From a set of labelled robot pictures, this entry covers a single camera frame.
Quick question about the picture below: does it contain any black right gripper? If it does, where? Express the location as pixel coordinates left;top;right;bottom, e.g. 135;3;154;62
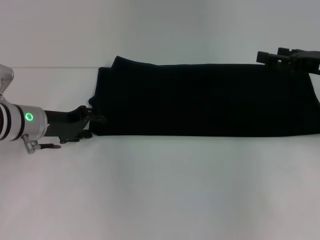
256;47;320;76

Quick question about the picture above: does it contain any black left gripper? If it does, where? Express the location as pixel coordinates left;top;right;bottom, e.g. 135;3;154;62
43;105;108;144

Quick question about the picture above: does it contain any black t-shirt with FREE print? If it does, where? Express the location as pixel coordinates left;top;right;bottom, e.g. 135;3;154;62
87;55;320;137

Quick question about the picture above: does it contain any left arm cable with connectors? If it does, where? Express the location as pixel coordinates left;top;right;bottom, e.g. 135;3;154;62
21;134;62;155

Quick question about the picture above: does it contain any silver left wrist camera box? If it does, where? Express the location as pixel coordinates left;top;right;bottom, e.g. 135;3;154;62
0;64;15;98

